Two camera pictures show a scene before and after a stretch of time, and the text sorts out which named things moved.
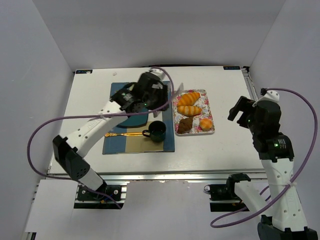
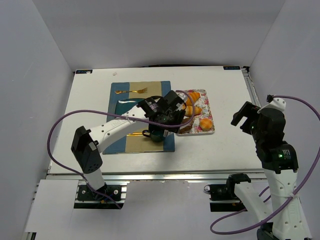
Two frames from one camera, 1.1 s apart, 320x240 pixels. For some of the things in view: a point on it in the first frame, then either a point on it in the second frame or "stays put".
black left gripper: x=161 y=93 → x=175 y=122
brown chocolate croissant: x=185 y=125 stays put
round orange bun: x=205 y=123 stays put
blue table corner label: x=231 y=68 stays put
